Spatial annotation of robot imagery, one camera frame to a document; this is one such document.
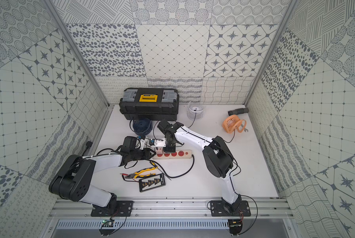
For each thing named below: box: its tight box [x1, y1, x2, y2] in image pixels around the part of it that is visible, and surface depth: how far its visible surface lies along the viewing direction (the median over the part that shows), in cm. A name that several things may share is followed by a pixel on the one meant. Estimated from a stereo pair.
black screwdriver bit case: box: [138, 173, 167, 193], surface depth 83 cm
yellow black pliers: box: [124, 166, 159, 179], surface depth 86 cm
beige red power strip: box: [152, 150, 193, 160], surface depth 92 cm
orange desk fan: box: [222, 114, 247, 134], surface depth 98 cm
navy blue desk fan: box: [132, 117, 153, 136], surface depth 103 cm
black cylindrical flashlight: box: [227, 107, 249, 117], surface depth 116 cm
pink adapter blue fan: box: [156, 146, 164, 155], surface depth 89 cm
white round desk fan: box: [186, 100, 206, 120], surface depth 110 cm
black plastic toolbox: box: [118, 87, 180, 121], surface depth 103 cm
